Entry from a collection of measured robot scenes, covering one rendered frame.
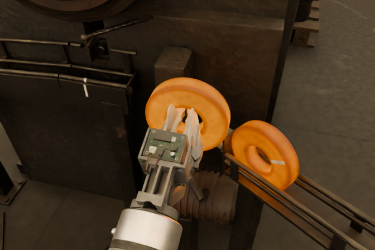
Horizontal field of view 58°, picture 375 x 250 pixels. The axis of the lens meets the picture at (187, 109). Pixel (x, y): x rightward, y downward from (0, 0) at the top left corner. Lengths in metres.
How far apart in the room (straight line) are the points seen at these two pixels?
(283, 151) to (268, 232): 0.82
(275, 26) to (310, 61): 1.59
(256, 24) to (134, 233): 0.55
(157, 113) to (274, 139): 0.23
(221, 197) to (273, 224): 0.63
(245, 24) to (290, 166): 0.35
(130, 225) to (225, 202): 0.44
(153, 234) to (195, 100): 0.23
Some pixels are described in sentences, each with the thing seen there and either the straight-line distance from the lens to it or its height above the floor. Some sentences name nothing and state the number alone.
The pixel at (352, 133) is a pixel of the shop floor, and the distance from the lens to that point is 1.94.
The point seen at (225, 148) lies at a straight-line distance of 0.75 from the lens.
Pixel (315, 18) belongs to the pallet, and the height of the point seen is 0.14.
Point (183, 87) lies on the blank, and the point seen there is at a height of 0.90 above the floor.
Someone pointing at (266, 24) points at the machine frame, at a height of 0.87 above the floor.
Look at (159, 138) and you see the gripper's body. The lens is 0.50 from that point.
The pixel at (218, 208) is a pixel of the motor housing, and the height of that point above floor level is 0.50.
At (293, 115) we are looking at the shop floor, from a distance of 1.93.
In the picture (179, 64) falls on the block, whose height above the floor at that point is 0.80.
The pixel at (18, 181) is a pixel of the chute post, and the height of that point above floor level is 0.02.
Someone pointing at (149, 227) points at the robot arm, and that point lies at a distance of 0.46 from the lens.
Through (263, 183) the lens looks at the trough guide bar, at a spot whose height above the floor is 0.68.
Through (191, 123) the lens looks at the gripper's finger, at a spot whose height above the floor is 0.87.
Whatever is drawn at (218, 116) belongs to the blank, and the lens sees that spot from 0.58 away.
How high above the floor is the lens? 1.25
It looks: 42 degrees down
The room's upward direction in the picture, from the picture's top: straight up
